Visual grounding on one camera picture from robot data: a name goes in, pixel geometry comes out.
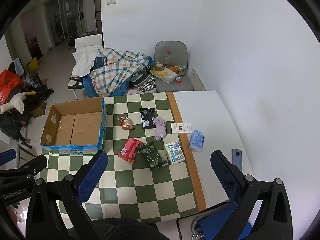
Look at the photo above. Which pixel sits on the lilac cloth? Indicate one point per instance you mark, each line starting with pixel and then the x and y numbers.
pixel 160 128

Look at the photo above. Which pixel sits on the pink cloth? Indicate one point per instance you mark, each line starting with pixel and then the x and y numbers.
pixel 136 91

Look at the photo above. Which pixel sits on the cardboard box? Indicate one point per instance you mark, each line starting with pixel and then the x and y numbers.
pixel 75 127

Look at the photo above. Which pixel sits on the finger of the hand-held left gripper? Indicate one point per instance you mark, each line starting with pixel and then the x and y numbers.
pixel 7 157
pixel 32 166

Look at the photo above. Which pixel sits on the white cloth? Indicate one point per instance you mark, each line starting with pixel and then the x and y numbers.
pixel 82 60

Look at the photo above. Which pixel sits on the glass sliding door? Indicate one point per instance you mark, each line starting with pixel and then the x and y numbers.
pixel 65 15

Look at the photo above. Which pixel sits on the small white box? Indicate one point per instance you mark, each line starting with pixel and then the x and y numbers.
pixel 182 127

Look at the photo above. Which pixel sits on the light blue cloth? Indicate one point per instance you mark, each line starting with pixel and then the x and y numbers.
pixel 18 66

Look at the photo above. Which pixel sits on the white light switch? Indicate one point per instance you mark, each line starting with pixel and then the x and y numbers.
pixel 111 0

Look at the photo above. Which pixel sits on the striped black white bag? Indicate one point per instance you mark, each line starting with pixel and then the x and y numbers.
pixel 143 81

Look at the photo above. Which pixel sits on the yellow snack bag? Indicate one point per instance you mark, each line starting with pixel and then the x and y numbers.
pixel 175 68

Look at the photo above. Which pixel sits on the green white checkered mat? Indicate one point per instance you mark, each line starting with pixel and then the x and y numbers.
pixel 140 187

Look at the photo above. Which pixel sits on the blue chair seat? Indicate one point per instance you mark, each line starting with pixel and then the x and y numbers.
pixel 220 222

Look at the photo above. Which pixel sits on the white blue carton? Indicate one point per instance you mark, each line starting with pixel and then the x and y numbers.
pixel 174 152

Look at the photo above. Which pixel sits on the blue tissue packet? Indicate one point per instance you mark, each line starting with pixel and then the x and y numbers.
pixel 196 140

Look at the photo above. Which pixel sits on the brown tape roll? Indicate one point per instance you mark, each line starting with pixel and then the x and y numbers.
pixel 159 67

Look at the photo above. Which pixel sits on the grey padded chair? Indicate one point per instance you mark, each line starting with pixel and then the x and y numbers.
pixel 175 48

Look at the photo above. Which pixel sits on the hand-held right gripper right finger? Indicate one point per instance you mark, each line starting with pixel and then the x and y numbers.
pixel 225 175

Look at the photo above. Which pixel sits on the red snack packet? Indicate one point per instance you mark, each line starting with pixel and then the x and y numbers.
pixel 130 150

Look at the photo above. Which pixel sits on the red plastic bag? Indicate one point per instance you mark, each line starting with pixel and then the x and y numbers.
pixel 8 85

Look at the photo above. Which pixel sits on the orange snack packet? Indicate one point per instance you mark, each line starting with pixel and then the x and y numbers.
pixel 126 123

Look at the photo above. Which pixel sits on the clear plastic bottle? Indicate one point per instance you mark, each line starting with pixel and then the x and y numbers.
pixel 168 58

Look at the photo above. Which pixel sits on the white chair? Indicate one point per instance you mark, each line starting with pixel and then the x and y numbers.
pixel 87 40

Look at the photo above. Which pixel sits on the green black snack packet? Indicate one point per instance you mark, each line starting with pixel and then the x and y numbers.
pixel 151 156

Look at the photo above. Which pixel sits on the plaid blanket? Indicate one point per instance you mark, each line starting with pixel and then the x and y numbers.
pixel 112 72

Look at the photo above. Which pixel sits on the black stroller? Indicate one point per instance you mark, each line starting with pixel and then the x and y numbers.
pixel 12 125

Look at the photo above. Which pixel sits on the small brown carton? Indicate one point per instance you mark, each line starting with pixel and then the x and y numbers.
pixel 38 110

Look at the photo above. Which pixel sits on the white board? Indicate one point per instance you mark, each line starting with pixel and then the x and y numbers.
pixel 198 78

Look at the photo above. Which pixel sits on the small red item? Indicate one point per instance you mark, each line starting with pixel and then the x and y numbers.
pixel 178 80

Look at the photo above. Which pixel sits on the grey blue phone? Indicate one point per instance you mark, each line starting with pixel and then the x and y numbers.
pixel 236 158

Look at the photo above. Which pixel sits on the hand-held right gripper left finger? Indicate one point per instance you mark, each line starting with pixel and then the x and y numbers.
pixel 92 177

